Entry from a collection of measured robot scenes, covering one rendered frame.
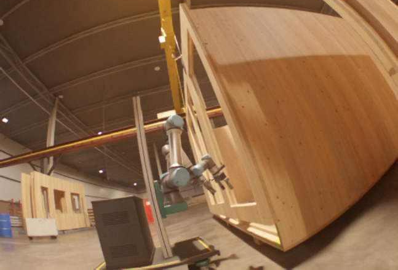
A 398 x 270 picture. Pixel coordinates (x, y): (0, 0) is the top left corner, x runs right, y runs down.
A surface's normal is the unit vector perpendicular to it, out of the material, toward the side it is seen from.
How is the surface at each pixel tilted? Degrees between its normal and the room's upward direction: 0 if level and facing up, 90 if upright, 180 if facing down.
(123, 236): 90
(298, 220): 90
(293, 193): 90
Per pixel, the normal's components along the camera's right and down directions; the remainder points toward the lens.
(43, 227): 0.82, -0.43
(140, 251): 0.18, -0.47
